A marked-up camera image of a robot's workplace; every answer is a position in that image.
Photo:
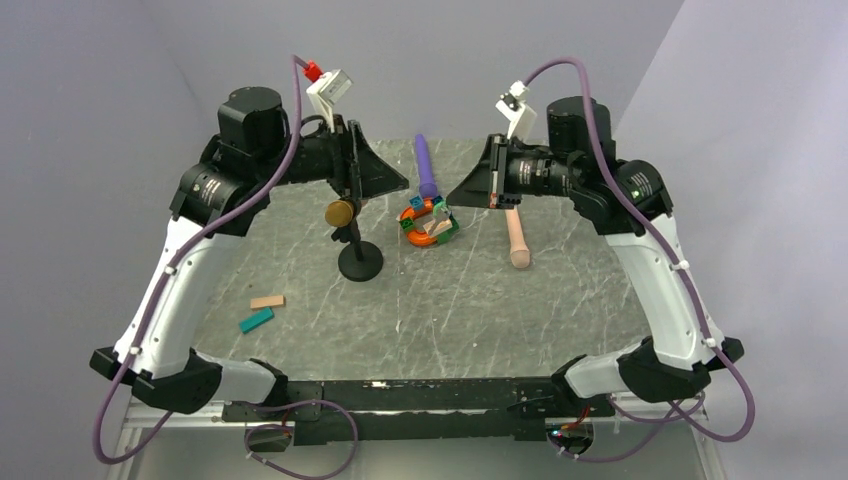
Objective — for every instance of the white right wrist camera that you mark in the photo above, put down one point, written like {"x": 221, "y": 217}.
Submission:
{"x": 513, "y": 106}

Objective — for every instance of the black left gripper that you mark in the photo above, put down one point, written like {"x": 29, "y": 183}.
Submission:
{"x": 358, "y": 171}

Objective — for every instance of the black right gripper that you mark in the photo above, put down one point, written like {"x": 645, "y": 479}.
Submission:
{"x": 476, "y": 189}

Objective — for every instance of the gold microphone on black stand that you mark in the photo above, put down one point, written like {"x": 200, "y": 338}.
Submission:
{"x": 359, "y": 260}

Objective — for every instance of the green plastic key tag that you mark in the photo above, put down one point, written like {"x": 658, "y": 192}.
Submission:
{"x": 441, "y": 213}

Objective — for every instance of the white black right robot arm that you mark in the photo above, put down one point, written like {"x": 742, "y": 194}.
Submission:
{"x": 632, "y": 211}

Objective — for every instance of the purple cylinder toy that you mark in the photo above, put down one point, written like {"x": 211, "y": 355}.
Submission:
{"x": 427, "y": 185}

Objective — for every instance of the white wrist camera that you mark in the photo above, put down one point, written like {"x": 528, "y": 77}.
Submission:
{"x": 513, "y": 106}
{"x": 326, "y": 89}

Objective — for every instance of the teal wooden block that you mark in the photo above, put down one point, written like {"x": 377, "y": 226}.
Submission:
{"x": 257, "y": 319}

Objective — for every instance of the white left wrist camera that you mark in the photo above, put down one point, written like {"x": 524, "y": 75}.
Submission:
{"x": 326, "y": 89}

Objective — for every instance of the aluminium frame rail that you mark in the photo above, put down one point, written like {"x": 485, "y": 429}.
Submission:
{"x": 574, "y": 437}

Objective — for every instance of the tan wooden block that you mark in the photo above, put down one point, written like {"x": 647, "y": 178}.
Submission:
{"x": 273, "y": 301}

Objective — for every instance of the black table front rail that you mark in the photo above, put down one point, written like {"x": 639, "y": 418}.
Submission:
{"x": 520, "y": 408}

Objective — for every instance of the beige wooden pestle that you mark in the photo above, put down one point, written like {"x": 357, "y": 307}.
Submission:
{"x": 519, "y": 252}

